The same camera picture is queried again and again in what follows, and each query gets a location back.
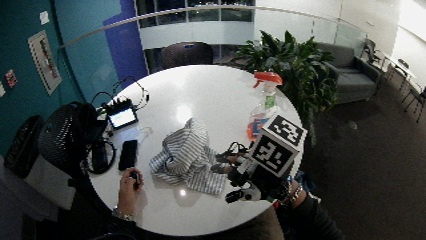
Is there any small black clicker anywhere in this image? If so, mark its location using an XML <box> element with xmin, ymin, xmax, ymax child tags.
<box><xmin>129</xmin><ymin>170</ymin><xmax>143</xmax><ymax>188</ymax></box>

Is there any black smartphone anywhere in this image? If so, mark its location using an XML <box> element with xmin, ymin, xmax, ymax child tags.
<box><xmin>117</xmin><ymin>139</ymin><xmax>140</xmax><ymax>172</ymax></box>

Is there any striped grey white cloth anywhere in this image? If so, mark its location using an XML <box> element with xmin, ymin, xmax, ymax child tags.
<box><xmin>148</xmin><ymin>117</ymin><xmax>229</xmax><ymax>196</ymax></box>

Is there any white marker cube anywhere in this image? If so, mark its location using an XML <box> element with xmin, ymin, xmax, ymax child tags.
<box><xmin>248</xmin><ymin>114</ymin><xmax>309</xmax><ymax>179</ymax></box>

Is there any silver wrist watch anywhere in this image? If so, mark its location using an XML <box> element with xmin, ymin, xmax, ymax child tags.
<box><xmin>278</xmin><ymin>179</ymin><xmax>306</xmax><ymax>208</ymax></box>

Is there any small black screen device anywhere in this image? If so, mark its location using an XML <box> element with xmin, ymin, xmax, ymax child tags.
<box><xmin>101</xmin><ymin>97</ymin><xmax>141</xmax><ymax>131</ymax></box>

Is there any clear spray bottle orange trigger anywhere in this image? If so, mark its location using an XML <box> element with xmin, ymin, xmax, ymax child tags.
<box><xmin>245</xmin><ymin>71</ymin><xmax>285</xmax><ymax>142</ymax></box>

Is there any green leafy potted plant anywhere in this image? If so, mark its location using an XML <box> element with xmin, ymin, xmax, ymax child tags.
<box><xmin>232</xmin><ymin>29</ymin><xmax>340</xmax><ymax>148</ymax></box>

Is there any dark round-backed chair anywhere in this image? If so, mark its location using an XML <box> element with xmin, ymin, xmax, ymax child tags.
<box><xmin>160</xmin><ymin>41</ymin><xmax>216</xmax><ymax>71</ymax></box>

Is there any grey sofa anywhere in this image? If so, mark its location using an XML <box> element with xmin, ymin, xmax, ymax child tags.
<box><xmin>316</xmin><ymin>42</ymin><xmax>383</xmax><ymax>105</ymax></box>

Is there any black metal chair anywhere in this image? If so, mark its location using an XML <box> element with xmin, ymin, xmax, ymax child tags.
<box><xmin>360</xmin><ymin>37</ymin><xmax>383</xmax><ymax>68</ymax></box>

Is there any curved metal handrail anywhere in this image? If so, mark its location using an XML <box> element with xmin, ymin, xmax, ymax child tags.
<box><xmin>59</xmin><ymin>4</ymin><xmax>370</xmax><ymax>51</ymax></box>

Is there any white side table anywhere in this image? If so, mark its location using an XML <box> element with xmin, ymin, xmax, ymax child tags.
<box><xmin>383</xmin><ymin>55</ymin><xmax>426</xmax><ymax>124</ymax></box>

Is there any coiled black cable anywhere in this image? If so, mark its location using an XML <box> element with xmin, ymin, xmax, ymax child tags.
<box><xmin>84</xmin><ymin>137</ymin><xmax>119</xmax><ymax>175</ymax></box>

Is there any silver wrist bracelet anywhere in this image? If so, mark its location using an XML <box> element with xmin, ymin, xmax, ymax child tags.
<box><xmin>109</xmin><ymin>205</ymin><xmax>136</xmax><ymax>222</ymax></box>

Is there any thin black cable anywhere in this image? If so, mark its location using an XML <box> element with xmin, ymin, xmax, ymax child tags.
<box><xmin>89</xmin><ymin>76</ymin><xmax>152</xmax><ymax>112</ymax></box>

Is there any framed wall cabinet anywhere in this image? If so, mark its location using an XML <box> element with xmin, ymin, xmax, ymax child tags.
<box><xmin>27</xmin><ymin>29</ymin><xmax>64</xmax><ymax>97</ymax></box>

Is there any red wall sign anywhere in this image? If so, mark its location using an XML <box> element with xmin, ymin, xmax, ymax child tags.
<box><xmin>3</xmin><ymin>68</ymin><xmax>19</xmax><ymax>89</ymax></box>

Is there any white wall paper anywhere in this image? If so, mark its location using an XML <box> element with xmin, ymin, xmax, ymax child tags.
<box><xmin>37</xmin><ymin>10</ymin><xmax>52</xmax><ymax>26</ymax></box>

